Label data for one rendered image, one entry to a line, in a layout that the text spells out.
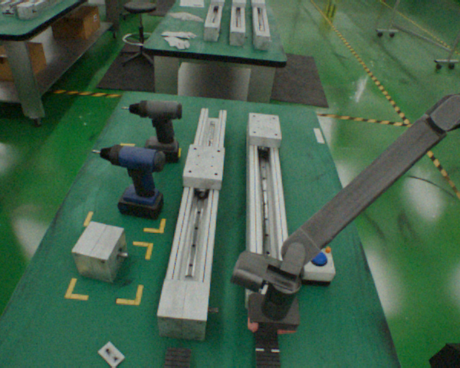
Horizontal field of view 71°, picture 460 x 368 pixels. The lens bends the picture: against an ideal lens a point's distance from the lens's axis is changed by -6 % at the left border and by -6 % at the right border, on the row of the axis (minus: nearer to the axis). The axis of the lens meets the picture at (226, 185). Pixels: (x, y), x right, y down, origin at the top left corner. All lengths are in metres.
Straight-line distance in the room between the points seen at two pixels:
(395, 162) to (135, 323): 0.64
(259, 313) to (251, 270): 0.12
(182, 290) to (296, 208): 0.51
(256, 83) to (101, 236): 1.75
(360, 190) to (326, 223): 0.09
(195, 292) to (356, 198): 0.38
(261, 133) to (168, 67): 1.32
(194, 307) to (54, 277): 0.38
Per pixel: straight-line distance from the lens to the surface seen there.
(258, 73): 2.36
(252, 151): 1.17
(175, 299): 0.75
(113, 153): 0.93
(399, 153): 0.68
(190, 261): 0.85
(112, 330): 0.84
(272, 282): 0.65
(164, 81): 2.44
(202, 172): 0.99
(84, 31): 4.31
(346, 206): 0.65
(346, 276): 0.99
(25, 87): 2.96
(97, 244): 0.86
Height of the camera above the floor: 1.52
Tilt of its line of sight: 41 degrees down
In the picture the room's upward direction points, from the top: 7 degrees clockwise
